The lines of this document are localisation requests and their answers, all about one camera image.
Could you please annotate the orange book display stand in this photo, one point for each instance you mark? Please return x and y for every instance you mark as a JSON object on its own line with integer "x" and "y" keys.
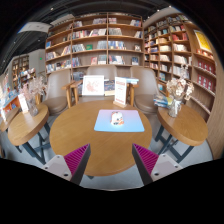
{"x": 10, "y": 103}

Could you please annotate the glass vase with beige flowers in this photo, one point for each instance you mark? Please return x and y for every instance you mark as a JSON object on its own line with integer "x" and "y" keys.
{"x": 175, "y": 108}

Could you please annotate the white picture board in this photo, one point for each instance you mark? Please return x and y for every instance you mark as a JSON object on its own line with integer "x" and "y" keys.
{"x": 93, "y": 85}

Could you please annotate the small white card sign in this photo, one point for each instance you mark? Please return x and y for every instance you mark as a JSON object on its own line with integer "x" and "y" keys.
{"x": 23, "y": 103}

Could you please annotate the beige wooden armchair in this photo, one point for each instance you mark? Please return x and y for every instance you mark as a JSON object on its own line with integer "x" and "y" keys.
{"x": 146, "y": 86}
{"x": 101, "y": 70}
{"x": 58, "y": 86}

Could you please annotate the round wooden side table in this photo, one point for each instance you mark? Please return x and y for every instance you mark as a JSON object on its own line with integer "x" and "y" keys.
{"x": 185, "y": 128}
{"x": 28, "y": 125}

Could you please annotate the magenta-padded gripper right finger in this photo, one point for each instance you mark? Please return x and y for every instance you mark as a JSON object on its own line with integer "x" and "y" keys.
{"x": 146, "y": 160}

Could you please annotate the white hanging ceiling sign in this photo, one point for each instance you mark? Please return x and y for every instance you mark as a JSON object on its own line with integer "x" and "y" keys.
{"x": 35, "y": 27}

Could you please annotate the curved wooden book shelf unit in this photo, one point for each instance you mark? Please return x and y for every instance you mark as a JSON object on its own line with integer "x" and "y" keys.
{"x": 180, "y": 56}

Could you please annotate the dark cover book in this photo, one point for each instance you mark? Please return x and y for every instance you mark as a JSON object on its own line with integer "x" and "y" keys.
{"x": 109, "y": 87}

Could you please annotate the stack of blue books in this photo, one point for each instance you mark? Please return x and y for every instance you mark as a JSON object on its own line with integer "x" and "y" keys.
{"x": 161, "y": 101}

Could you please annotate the glass vase with pink flowers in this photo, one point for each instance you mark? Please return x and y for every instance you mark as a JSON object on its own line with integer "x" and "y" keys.
{"x": 32, "y": 108}

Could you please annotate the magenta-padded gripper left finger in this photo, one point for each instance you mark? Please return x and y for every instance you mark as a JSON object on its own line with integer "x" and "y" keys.
{"x": 75, "y": 160}

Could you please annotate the distant wooden book shelf unit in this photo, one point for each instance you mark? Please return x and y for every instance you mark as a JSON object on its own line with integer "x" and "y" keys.
{"x": 21, "y": 68}

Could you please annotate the white sign in wooden stand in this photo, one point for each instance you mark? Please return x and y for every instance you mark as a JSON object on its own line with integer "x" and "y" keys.
{"x": 120, "y": 90}

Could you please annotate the pink blue gradient mouse pad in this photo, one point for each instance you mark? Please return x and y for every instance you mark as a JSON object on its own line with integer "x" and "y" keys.
{"x": 133, "y": 123}

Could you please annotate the pale book stack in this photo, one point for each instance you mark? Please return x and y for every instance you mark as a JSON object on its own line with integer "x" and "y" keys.
{"x": 132, "y": 80}

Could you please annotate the white orange patterned computer mouse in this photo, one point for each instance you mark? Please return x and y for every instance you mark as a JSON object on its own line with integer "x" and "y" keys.
{"x": 117, "y": 118}

